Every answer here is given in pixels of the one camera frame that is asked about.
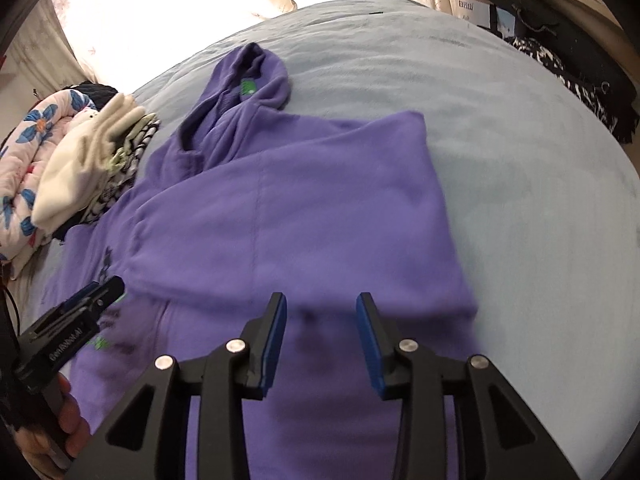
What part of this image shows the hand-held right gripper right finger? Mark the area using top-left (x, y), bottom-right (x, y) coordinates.
top-left (355, 291), bottom-right (586, 480)

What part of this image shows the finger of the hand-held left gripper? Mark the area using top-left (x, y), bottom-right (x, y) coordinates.
top-left (61, 281), bottom-right (109, 309)
top-left (84, 275), bottom-right (127, 312)

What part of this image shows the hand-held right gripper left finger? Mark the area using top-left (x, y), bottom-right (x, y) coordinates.
top-left (65, 291), bottom-right (288, 480)

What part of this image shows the purple hoodie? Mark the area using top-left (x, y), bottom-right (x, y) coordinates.
top-left (42, 42), bottom-right (481, 480)

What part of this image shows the person's left hand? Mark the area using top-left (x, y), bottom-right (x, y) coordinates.
top-left (20, 374), bottom-right (95, 472)

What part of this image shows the cream folded garment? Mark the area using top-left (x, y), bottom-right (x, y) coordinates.
top-left (31, 92), bottom-right (146, 236)

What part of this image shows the pale green garment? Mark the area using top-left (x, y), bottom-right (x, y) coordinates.
top-left (102, 147), bottom-right (132, 173)

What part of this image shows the black white striped garment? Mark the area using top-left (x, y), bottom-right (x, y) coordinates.
top-left (75, 112), bottom-right (163, 226)

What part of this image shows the pink floral quilt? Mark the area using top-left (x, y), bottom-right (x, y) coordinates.
top-left (0, 89), bottom-right (101, 281)

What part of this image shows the dark knit garment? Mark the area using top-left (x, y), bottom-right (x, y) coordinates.
top-left (75, 81), bottom-right (121, 111)

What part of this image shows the light blue bed sheet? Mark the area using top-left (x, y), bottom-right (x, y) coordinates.
top-left (10, 0), bottom-right (640, 480)

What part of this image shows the black white patterned cloth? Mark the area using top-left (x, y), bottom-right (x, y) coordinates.
top-left (505, 35), bottom-right (640, 145)

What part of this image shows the white box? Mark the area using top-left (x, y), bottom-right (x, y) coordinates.
top-left (452, 0), bottom-right (496, 28)

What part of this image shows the wooden shelf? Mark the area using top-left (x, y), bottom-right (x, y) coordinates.
top-left (460, 0), bottom-right (640, 78)

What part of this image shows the black cable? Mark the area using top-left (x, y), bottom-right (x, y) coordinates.
top-left (0, 287), bottom-right (22, 333)

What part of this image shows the black strapped bag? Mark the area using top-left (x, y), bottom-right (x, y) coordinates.
top-left (467, 0), bottom-right (637, 107)

